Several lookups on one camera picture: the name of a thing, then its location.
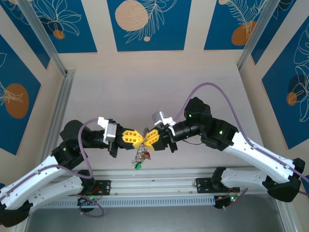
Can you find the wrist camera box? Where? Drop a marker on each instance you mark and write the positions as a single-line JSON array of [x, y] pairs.
[[111, 133], [158, 118]]

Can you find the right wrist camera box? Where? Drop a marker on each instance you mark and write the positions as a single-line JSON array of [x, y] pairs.
[[158, 118]]

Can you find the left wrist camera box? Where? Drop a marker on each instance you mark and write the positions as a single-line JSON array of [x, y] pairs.
[[111, 133]]

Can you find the green tag key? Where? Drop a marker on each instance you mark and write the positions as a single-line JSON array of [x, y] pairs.
[[138, 166]]

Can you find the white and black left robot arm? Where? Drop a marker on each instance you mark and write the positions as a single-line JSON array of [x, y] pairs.
[[24, 186]]

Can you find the aluminium side rail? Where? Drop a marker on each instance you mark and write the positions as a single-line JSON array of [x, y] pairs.
[[65, 96]]

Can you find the metal key plate with rings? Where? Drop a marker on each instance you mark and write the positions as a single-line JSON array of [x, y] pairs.
[[140, 157]]

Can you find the red tag key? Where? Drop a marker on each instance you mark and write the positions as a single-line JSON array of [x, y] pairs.
[[147, 154]]

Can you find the aluminium frame post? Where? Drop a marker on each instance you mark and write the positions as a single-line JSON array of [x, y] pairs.
[[287, 222], [256, 33], [43, 36]]

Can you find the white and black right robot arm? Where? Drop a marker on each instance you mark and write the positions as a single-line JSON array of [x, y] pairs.
[[256, 157]]

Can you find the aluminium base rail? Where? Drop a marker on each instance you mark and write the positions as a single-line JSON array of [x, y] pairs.
[[154, 183]]

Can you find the black controller board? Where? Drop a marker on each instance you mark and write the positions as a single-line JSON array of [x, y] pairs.
[[223, 201], [85, 200]]

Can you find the blue panel with beige circle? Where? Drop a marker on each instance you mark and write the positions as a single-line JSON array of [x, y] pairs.
[[149, 36]]

